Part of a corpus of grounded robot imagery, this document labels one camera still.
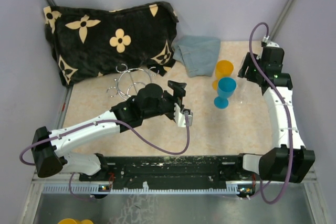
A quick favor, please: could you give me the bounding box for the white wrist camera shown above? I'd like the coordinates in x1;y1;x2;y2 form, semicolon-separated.
173;103;193;127
261;39;280;48

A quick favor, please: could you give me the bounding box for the chrome wine glass rack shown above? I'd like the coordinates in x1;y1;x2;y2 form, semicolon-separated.
106;63;159;100

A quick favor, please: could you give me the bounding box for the blue wine glass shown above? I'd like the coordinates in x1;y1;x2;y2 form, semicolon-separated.
214;77;237;109

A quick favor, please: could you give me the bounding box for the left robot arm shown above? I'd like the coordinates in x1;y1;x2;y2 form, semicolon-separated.
31;80;192;180

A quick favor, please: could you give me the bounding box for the yellow object at bottom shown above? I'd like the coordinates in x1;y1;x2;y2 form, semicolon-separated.
58;218;93;224

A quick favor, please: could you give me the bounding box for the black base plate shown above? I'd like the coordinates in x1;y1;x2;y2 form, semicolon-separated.
79;155;253;190

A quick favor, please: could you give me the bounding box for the black floral blanket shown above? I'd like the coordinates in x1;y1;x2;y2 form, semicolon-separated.
43;1;178;87

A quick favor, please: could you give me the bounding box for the right corner aluminium post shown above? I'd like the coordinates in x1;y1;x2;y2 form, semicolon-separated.
264;0;296;41

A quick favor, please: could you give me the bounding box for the orange wine glass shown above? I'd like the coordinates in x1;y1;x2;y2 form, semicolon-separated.
212;60;234;90

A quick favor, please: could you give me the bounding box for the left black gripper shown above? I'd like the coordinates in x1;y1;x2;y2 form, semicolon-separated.
143;81;187;120

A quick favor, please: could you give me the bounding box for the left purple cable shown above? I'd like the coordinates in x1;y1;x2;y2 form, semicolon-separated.
19;112;191;201

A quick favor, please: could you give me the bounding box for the blue denim cloth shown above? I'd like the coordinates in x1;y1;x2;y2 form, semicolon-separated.
172;36;221;78

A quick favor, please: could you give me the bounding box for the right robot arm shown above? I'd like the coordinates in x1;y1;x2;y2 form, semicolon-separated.
234;42;316;183

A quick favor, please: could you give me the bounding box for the aluminium rail frame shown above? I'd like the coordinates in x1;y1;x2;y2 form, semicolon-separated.
22;156;331;223

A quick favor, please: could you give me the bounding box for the clear champagne glass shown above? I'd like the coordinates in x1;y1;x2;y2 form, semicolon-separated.
239;57;246;70

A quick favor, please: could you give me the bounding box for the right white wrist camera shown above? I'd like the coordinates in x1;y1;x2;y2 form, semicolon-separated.
261;39;280;48

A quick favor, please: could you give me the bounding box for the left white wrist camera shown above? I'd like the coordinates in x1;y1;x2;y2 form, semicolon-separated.
173;103;193;127

